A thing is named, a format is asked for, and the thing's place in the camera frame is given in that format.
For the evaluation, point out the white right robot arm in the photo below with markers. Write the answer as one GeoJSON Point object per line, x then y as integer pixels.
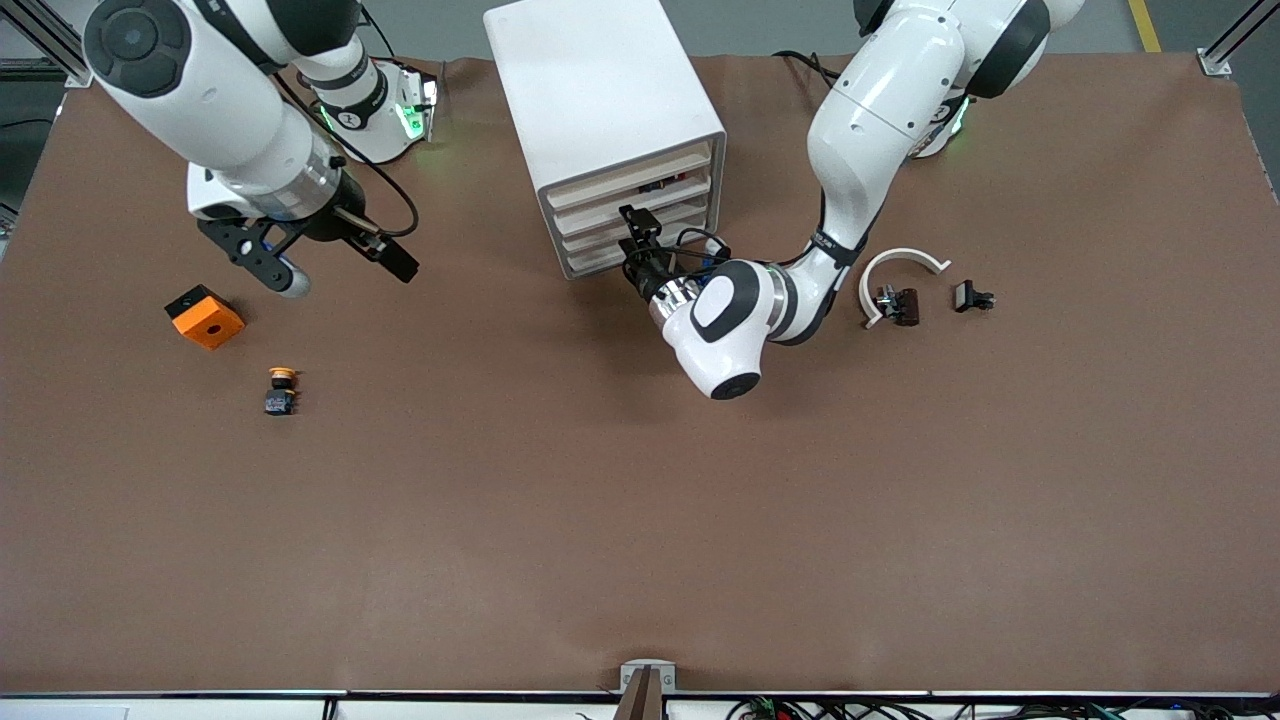
{"type": "Point", "coordinates": [200, 90]}

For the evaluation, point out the white table edge rail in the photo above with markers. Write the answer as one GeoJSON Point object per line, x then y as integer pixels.
{"type": "Point", "coordinates": [200, 708]}

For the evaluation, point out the small black component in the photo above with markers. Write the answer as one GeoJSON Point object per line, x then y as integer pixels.
{"type": "Point", "coordinates": [965, 295]}

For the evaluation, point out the yellow capped push button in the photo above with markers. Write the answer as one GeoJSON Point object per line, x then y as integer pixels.
{"type": "Point", "coordinates": [280, 402]}

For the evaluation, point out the dark brown clip component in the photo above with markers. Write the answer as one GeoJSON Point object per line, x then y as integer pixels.
{"type": "Point", "coordinates": [908, 306]}

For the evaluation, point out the aluminium frame post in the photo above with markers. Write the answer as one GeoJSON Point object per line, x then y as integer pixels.
{"type": "Point", "coordinates": [1213, 62]}
{"type": "Point", "coordinates": [75, 75]}

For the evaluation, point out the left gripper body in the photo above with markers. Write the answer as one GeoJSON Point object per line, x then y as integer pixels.
{"type": "Point", "coordinates": [650, 268]}

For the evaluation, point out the grey metal bracket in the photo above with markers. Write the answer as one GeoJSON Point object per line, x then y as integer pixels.
{"type": "Point", "coordinates": [630, 672]}

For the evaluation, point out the brown table cover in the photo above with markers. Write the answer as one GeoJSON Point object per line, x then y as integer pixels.
{"type": "Point", "coordinates": [640, 500]}

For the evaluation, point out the dark camera pole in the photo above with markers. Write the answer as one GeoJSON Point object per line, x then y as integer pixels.
{"type": "Point", "coordinates": [640, 702]}

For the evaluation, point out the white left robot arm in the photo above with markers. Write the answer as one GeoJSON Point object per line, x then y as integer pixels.
{"type": "Point", "coordinates": [870, 110]}

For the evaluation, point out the orange box with hole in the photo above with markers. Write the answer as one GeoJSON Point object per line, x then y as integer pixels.
{"type": "Point", "coordinates": [210, 325]}

